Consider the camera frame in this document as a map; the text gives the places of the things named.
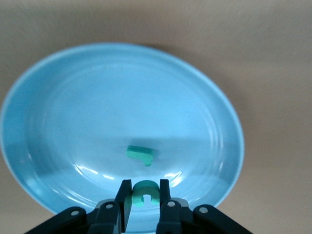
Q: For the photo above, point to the teal foam letter r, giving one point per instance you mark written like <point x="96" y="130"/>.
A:
<point x="139" y="152"/>

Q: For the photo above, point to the blue plate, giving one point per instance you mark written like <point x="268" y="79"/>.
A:
<point x="109" y="109"/>

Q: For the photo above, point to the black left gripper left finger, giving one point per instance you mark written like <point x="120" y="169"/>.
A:
<point x="122" y="209"/>

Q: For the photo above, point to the teal foam letter c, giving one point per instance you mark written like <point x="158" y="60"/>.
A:
<point x="139" y="192"/>

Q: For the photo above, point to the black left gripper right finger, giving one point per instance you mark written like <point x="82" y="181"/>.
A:
<point x="168" y="214"/>

